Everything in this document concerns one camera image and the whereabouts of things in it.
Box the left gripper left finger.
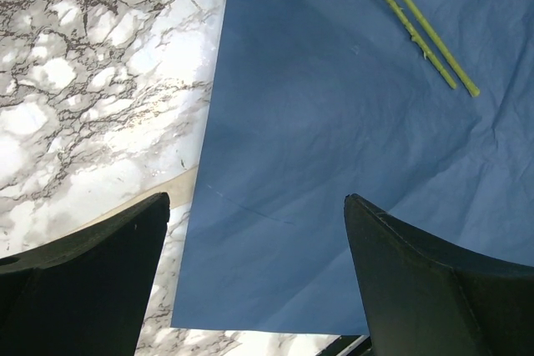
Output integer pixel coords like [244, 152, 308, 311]
[1, 193, 169, 356]

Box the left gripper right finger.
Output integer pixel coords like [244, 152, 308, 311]
[344, 194, 533, 356]

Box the beige ribbon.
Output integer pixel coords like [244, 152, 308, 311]
[85, 166, 199, 227]

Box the blue wrapping paper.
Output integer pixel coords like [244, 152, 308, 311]
[172, 0, 533, 335]

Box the white rose stem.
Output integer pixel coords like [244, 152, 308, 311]
[385, 0, 457, 89]

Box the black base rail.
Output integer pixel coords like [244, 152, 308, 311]
[316, 335, 375, 356]

